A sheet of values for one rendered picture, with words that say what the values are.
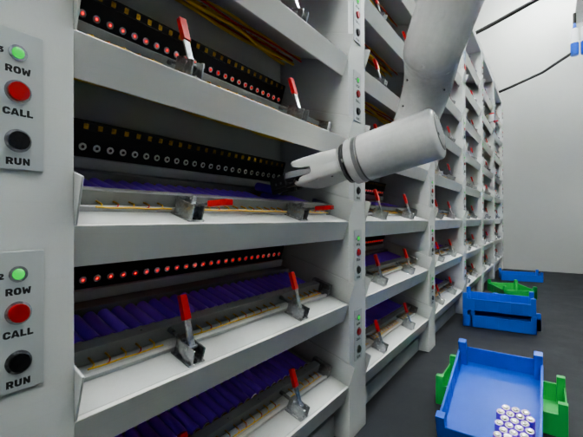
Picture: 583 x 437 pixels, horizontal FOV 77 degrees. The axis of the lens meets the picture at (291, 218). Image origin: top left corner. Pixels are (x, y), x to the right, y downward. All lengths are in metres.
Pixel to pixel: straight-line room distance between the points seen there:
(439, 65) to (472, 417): 0.83
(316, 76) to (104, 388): 0.78
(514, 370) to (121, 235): 1.07
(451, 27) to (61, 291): 0.58
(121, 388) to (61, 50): 0.36
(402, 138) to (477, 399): 0.76
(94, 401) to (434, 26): 0.63
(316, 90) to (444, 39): 0.43
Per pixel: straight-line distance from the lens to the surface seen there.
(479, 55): 3.12
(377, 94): 1.11
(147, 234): 0.46
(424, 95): 0.71
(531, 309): 2.01
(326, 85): 0.95
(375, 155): 0.63
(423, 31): 0.61
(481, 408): 1.13
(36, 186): 0.41
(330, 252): 0.89
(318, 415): 0.85
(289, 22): 0.76
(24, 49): 0.43
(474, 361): 1.25
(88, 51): 0.46
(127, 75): 0.48
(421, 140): 0.61
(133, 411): 0.50
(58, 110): 0.43
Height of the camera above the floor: 0.52
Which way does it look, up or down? level
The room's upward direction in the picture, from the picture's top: straight up
